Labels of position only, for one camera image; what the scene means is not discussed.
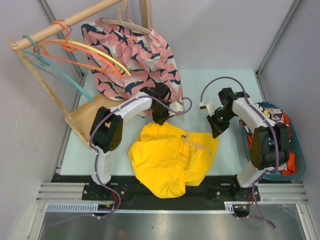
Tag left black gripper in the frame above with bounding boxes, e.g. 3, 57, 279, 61
150, 102, 174, 125

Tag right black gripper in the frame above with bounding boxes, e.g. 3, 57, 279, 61
207, 108, 237, 138

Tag yellow shorts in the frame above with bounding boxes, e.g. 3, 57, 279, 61
128, 122, 219, 199

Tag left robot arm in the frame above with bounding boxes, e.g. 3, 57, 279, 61
89, 83, 172, 200

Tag colourful cartoon print shorts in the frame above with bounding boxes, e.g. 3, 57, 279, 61
239, 101, 292, 149

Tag pink shark print shorts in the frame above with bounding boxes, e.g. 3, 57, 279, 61
81, 18, 183, 103

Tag beige hanger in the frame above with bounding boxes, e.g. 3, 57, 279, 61
100, 0, 151, 35

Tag orange hanger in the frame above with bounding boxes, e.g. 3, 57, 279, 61
31, 20, 124, 77

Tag yellow hanger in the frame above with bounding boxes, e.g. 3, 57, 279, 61
37, 39, 132, 76

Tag teal hanger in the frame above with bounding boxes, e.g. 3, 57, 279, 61
22, 34, 94, 102

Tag wooden clothes rack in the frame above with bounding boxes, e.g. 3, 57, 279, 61
7, 0, 151, 147

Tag teal laundry basket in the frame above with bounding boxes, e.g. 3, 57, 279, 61
242, 101, 306, 181

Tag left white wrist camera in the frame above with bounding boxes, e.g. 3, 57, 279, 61
168, 101, 185, 116

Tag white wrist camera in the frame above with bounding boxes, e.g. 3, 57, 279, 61
168, 101, 185, 116
199, 101, 216, 115

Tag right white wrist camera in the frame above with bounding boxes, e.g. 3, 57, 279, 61
199, 101, 216, 115

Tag white slotted cable duct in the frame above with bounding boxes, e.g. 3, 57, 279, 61
46, 202, 240, 214

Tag aluminium frame rail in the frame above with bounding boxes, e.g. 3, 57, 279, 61
36, 182, 309, 204

